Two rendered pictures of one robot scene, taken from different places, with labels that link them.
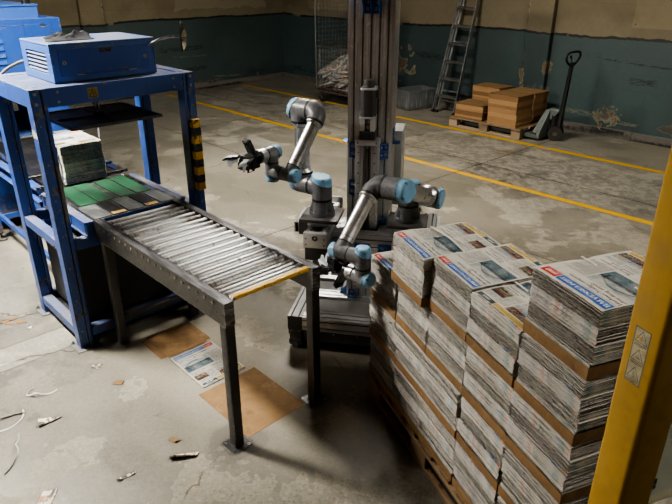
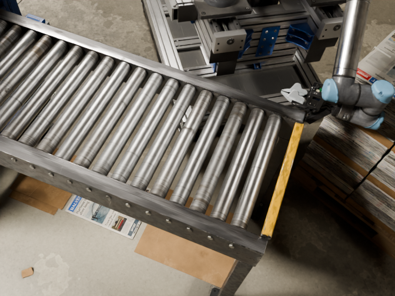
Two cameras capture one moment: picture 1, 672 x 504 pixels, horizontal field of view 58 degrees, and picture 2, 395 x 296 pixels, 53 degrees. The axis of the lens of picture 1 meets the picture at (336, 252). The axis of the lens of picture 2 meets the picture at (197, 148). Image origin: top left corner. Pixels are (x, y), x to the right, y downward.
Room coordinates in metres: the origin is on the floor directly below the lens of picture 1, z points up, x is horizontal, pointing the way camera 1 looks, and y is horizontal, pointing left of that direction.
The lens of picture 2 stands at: (2.08, 0.87, 1.86)
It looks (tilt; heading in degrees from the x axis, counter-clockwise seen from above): 57 degrees down; 327
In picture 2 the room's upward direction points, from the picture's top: 8 degrees clockwise
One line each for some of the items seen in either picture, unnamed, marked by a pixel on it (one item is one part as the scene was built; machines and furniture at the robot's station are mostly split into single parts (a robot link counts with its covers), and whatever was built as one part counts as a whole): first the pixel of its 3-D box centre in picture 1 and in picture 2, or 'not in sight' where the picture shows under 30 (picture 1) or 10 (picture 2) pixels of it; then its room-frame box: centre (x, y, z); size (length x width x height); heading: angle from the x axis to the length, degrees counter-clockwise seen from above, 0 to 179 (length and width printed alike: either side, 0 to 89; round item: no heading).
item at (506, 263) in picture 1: (493, 264); not in sight; (2.11, -0.61, 1.06); 0.37 x 0.29 x 0.01; 110
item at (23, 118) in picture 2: (177, 234); (45, 91); (3.09, 0.87, 0.77); 0.47 x 0.05 x 0.05; 133
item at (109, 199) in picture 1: (113, 201); not in sight; (3.69, 1.43, 0.75); 0.70 x 0.65 x 0.10; 43
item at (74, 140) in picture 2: (196, 245); (96, 109); (2.95, 0.74, 0.77); 0.47 x 0.05 x 0.05; 133
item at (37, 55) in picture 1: (89, 55); not in sight; (3.69, 1.43, 1.65); 0.60 x 0.45 x 0.20; 133
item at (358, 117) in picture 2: (363, 276); (365, 115); (2.55, -0.13, 0.79); 0.11 x 0.08 x 0.09; 43
